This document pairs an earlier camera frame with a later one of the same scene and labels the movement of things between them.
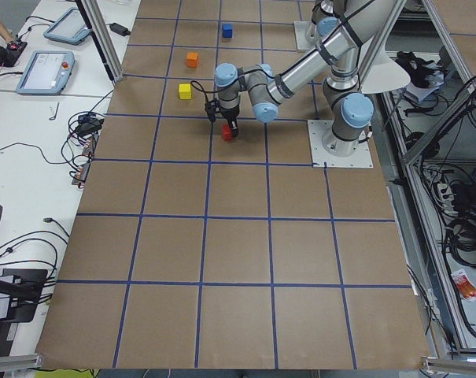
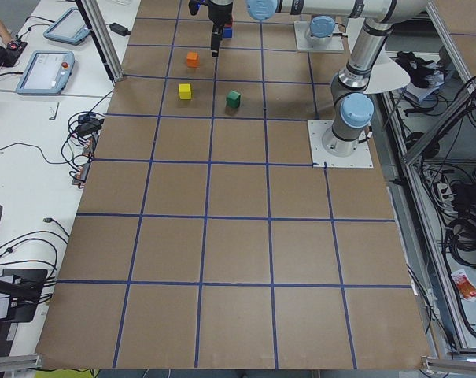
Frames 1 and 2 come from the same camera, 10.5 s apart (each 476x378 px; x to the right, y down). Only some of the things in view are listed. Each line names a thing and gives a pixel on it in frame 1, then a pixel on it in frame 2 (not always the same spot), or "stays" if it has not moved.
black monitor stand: [23, 287] stays
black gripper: [212, 107] → [193, 6]
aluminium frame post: [93, 15] stays
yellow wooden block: [185, 91] stays
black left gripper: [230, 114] → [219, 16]
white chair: [385, 74] stays
